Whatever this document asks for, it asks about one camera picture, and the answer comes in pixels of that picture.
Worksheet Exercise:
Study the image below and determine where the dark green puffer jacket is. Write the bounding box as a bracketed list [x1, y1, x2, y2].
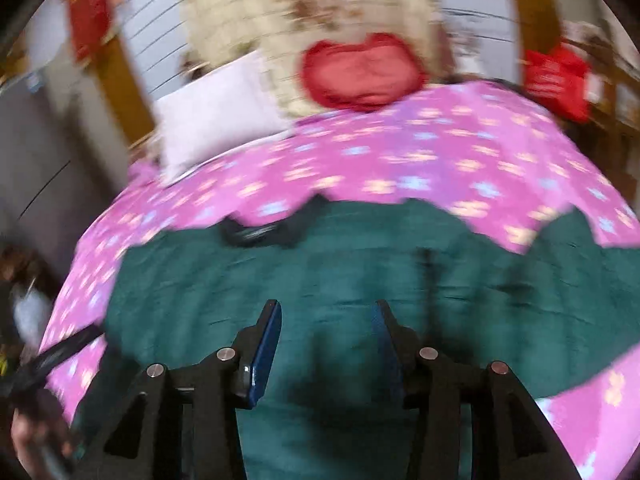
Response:
[75, 194, 640, 480]

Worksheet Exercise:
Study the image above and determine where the wooden post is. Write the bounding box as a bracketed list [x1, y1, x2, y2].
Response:
[505, 0, 551, 61]

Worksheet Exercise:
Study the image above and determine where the person's left hand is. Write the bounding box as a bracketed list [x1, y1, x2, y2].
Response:
[10, 402, 48, 467]

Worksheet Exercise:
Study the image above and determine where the grey cabinet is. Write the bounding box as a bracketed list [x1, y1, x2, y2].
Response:
[0, 75, 131, 281]

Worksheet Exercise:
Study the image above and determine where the white pillow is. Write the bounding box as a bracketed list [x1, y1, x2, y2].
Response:
[152, 50, 296, 186]

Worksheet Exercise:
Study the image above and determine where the red wall hanging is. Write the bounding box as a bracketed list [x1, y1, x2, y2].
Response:
[62, 0, 113, 63]

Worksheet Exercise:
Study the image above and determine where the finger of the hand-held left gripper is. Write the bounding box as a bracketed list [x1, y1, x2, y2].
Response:
[45, 326, 104, 362]

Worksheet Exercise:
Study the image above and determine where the pink floral bedsheet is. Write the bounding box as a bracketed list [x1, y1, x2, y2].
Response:
[37, 80, 640, 480]

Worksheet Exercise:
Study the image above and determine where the wooden shelf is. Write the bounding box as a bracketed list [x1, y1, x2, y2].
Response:
[565, 20, 640, 186]

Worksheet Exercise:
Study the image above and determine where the beige floral blanket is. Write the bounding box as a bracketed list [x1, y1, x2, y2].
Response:
[180, 0, 451, 121]

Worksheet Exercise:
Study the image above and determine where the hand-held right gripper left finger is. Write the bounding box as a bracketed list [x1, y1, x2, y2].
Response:
[70, 299, 283, 480]

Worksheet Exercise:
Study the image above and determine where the red shopping bag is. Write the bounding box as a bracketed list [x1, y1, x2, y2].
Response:
[522, 42, 593, 123]

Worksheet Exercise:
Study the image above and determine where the wooden door frame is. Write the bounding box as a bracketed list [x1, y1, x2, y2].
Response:
[95, 0, 156, 136]

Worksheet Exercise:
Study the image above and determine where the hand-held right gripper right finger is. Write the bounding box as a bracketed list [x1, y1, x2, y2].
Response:
[375, 300, 583, 480]

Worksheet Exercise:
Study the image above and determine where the red heart-shaped cushion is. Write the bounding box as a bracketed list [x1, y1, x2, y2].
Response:
[299, 32, 430, 113]

